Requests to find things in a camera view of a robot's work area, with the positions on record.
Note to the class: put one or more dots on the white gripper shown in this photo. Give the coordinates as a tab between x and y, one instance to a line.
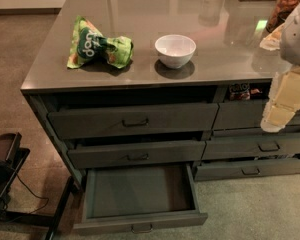
297	37

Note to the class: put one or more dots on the green rice chip bag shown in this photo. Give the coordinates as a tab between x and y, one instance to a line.
88	43

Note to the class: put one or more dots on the snack bag in drawer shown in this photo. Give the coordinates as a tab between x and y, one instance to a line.
239	91

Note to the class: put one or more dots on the top right grey drawer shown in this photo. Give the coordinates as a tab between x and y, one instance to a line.
244	114

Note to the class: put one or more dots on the top left grey drawer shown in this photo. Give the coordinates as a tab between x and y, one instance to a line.
132	120

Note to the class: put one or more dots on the bottom right grey drawer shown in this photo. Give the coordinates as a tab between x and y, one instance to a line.
247	169

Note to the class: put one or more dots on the middle left grey drawer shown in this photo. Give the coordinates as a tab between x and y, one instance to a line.
136	154

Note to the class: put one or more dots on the open bottom left drawer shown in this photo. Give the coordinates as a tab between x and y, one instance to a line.
139	200

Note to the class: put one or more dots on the glass snack jar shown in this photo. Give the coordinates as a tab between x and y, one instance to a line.
281	11

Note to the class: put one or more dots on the white ceramic bowl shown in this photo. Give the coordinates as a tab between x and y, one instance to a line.
175	51

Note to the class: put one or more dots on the grey kitchen island cabinet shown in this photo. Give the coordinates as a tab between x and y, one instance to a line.
227	34

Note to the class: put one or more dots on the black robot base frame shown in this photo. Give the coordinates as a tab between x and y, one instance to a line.
12	158

